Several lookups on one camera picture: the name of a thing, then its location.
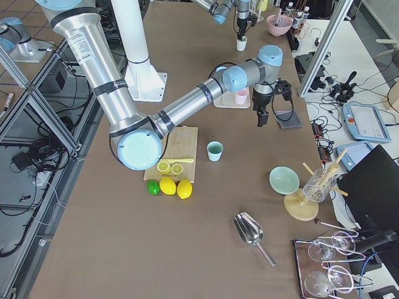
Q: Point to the yellow lemon middle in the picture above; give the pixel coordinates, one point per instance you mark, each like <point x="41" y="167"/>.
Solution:
<point x="167" y="185"/>

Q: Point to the aluminium frame post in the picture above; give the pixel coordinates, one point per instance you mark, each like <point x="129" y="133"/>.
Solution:
<point x="338" y="15"/>

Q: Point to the beige rabbit tray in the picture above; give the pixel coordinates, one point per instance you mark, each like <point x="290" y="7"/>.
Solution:
<point x="226" y="100"/>

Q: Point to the wine glass upper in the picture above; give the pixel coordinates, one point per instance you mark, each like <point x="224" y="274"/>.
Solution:
<point x="324" y="249"/>

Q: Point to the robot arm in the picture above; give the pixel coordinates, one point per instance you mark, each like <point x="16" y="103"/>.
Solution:
<point x="220" y="12"/>
<point x="138" y="136"/>

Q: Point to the black laptop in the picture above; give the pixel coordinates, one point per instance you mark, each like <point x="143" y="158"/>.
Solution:
<point x="372" y="187"/>

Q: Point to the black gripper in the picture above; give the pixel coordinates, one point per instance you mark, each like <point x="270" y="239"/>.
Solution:
<point x="260" y="100"/>
<point x="241" y="22"/>

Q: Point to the green plastic cup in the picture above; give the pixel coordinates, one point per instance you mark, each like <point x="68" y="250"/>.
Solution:
<point x="214" y="150"/>

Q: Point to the pink plastic cup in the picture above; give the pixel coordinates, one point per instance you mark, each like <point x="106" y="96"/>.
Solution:
<point x="241" y="96"/>

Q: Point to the lemon slice lower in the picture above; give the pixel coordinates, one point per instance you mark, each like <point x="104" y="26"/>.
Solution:
<point x="177" y="169"/>

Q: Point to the steel ice scoop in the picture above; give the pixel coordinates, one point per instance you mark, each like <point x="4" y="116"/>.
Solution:
<point x="251" y="232"/>

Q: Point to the bamboo cutting board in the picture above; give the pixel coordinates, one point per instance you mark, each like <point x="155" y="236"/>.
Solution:
<point x="182" y="143"/>

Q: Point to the yellow plastic knife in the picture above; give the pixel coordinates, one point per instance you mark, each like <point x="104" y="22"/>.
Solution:
<point x="182" y="160"/>

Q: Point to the grey folded cloth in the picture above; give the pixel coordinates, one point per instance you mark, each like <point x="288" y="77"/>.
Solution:
<point x="287" y="119"/>

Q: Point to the wine glass lower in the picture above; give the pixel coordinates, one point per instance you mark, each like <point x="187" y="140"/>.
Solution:
<point x="336" y="281"/>

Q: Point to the metal wine glass rack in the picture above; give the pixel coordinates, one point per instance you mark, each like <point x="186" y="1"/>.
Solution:
<point x="305" y="265"/>

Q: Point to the cream plastic cup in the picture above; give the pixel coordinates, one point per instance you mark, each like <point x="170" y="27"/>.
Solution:
<point x="241" y="43"/>

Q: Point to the pink ice bowl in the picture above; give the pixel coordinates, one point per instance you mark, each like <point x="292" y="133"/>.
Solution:
<point x="278" y="27"/>

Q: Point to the yellow lemon near board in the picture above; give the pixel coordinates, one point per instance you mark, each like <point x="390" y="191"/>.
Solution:
<point x="184" y="189"/>

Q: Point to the lemon slice upper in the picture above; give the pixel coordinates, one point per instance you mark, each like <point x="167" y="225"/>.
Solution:
<point x="163" y="167"/>

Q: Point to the blue teach pendant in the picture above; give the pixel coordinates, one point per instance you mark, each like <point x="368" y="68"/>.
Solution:
<point x="364" y="122"/>
<point x="356" y="152"/>

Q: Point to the green bowl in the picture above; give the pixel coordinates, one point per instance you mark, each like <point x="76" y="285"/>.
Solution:
<point x="284" y="180"/>

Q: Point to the clear glass mug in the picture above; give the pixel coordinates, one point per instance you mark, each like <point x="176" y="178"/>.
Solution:
<point x="317" y="188"/>

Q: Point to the white dish rack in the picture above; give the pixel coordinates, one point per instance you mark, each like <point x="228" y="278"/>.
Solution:
<point x="256" y="7"/>

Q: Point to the lemon slice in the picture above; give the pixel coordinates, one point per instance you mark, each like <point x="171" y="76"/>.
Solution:
<point x="163" y="167"/>
<point x="177" y="169"/>

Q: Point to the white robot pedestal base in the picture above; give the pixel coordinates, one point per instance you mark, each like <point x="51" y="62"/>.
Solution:
<point x="145" y="84"/>

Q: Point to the green lime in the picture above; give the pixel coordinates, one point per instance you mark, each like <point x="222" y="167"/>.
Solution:
<point x="153" y="187"/>

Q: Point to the wooden glass drying stand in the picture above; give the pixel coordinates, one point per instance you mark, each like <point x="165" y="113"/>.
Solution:
<point x="303" y="209"/>

